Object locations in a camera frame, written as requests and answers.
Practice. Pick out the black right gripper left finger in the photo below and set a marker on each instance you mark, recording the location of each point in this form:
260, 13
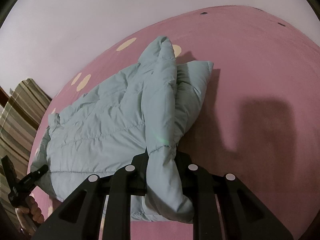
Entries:
99, 206

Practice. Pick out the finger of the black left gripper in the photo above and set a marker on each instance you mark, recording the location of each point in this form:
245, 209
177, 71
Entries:
28, 183
10, 174

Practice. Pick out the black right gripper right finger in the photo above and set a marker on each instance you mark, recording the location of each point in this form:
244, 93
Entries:
224, 207

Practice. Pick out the light blue puffer jacket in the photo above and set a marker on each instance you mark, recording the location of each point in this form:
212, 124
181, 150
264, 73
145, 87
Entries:
144, 108

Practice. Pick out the person's left hand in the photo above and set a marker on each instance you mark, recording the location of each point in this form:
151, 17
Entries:
31, 209

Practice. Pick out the striped brown green cushion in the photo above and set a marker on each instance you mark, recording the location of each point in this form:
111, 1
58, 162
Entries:
20, 120

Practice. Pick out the pink polka dot bedsheet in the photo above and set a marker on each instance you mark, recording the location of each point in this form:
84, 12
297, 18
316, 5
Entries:
260, 117

